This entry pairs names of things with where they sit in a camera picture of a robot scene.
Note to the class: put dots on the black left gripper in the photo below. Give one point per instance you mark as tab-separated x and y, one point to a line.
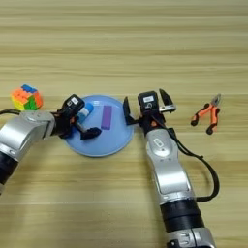
63	124

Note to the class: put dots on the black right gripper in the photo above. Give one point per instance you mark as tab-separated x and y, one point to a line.
153	122

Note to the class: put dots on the blue glue stick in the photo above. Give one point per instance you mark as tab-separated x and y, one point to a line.
85	113

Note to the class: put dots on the multicolour puzzle cube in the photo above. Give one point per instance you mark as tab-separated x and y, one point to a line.
27	98

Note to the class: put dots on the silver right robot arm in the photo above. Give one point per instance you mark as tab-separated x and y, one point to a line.
168	168

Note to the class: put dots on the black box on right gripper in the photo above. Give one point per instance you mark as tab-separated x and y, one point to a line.
148	101

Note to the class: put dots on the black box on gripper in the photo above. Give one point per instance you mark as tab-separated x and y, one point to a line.
73	105
148	101

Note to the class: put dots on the light blue round plate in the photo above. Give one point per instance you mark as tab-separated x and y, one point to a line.
109	142

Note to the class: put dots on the purple rectangular block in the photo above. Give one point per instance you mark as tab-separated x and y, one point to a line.
106	117

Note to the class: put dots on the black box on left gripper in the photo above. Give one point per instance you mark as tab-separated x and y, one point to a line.
73	105

